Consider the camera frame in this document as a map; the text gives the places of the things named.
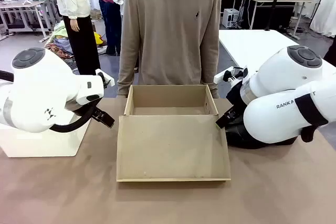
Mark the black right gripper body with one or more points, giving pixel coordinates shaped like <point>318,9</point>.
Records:
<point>236,98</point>

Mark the brown cardboard shoe box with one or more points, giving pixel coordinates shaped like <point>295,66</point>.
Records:
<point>170,150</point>

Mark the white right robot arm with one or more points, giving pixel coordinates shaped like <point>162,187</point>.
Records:
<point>275,77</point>

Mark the person's left forearm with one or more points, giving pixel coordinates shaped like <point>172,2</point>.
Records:
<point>210,72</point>

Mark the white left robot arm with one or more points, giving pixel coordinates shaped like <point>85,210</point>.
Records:
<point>39,90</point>

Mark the person's right forearm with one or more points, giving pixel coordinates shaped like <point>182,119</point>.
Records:
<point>127,72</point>

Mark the white plastic storage box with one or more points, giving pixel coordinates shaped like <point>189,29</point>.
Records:
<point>39,145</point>

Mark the white jacket bystander's hand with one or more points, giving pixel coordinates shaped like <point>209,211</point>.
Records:
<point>74,24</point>

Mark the white table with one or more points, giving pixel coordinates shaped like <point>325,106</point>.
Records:
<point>249,45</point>

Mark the small white cabinet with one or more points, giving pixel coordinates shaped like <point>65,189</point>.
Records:
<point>231,18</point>

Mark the colourful clothes pile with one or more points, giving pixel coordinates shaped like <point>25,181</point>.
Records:
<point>60,43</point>

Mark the bystander in pink top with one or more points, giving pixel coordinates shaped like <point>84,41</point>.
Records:
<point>110,24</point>

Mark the background desk with black panel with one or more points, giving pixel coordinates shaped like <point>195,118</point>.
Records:
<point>275,11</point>

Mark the person in beige sweater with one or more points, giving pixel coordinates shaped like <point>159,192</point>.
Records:
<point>170,24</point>

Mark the white curtain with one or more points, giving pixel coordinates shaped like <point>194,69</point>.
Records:
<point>325,11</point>

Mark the grey background workbench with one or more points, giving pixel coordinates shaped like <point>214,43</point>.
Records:
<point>21,5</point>

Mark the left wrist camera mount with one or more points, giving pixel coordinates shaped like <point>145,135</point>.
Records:
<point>109,81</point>

